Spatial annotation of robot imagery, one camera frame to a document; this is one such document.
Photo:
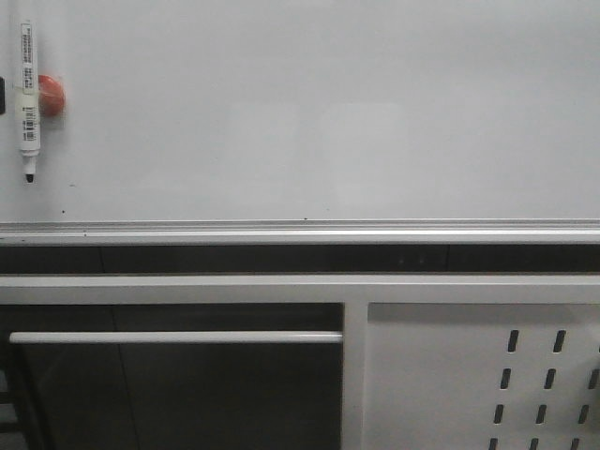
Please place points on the white whiteboard surface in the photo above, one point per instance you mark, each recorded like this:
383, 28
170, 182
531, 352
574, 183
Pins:
312, 122

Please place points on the white whiteboard marker pen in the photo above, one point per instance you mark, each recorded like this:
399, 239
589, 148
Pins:
27, 94

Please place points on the white metal whiteboard stand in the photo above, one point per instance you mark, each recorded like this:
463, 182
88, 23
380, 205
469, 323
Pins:
355, 293

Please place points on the red round magnet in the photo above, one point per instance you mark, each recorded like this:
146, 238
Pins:
51, 97

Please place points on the white perforated metal panel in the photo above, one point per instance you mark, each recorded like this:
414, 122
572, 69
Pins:
482, 377

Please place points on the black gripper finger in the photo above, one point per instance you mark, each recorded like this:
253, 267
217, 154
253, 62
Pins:
2, 96

